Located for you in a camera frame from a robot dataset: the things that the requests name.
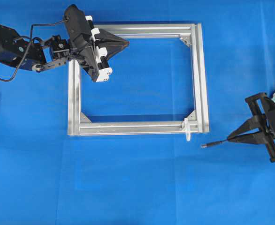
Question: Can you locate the blue table cloth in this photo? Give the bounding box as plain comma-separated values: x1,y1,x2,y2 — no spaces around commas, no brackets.
0,0,275,225

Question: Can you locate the aluminium extrusion frame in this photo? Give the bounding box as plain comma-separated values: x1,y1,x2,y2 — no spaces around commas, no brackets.
67,23,209,136

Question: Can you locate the black usb wire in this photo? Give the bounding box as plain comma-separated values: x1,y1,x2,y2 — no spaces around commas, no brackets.
200,138,231,148

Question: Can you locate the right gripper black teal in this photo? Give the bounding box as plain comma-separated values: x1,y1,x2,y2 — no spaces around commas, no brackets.
227,92,275,163

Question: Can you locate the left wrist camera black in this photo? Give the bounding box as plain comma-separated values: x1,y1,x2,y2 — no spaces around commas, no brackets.
64,4,92,50

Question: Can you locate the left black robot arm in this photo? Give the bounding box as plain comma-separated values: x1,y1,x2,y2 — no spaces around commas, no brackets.
0,15,130,82

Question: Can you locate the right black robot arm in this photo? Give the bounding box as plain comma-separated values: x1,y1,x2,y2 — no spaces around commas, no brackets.
227,92,275,163

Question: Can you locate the white zip tie loop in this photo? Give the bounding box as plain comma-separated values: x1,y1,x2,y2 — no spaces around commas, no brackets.
182,118,191,142

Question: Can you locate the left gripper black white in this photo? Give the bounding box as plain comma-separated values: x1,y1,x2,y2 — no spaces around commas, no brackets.
80,15,130,82

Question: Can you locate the left camera black cable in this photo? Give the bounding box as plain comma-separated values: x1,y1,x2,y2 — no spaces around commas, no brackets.
0,20,69,83

